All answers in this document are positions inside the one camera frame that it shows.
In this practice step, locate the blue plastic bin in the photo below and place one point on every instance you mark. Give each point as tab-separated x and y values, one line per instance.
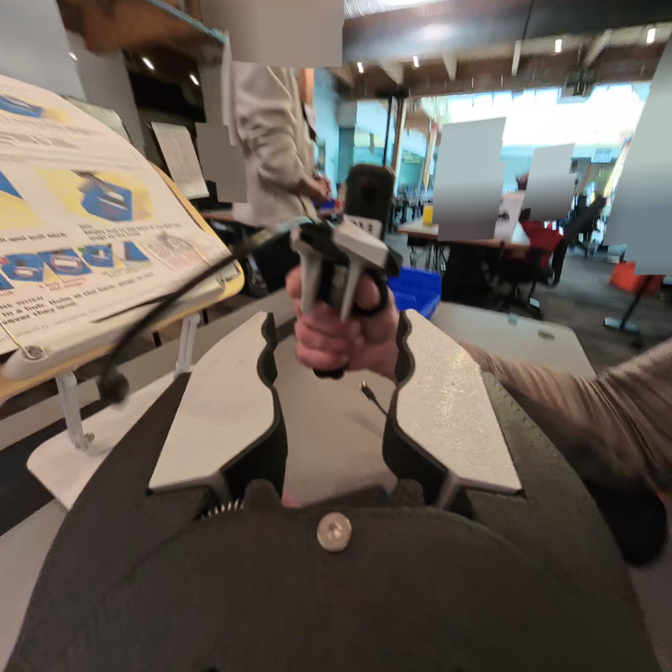
415	289

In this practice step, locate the orange plastic bin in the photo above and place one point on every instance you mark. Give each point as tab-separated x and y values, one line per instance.
635	278

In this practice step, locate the person's right hand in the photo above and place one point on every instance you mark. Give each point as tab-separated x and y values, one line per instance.
341	336

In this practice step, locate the printed instruction sheet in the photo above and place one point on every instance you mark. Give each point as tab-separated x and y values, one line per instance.
84	210

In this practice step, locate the person's right forearm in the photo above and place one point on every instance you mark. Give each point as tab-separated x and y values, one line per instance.
567	410

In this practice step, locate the red office chair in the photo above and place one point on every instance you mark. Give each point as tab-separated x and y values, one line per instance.
536	247

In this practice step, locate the white stand base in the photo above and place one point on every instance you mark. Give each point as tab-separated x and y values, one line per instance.
74	452

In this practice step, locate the wooden work table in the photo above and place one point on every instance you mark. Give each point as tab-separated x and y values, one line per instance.
462	236

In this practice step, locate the white easel board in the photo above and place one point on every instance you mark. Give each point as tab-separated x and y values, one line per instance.
181	158

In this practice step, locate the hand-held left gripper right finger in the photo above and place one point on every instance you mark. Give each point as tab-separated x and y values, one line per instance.
457	425

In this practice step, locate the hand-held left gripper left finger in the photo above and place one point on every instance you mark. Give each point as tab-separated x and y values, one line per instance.
215	420

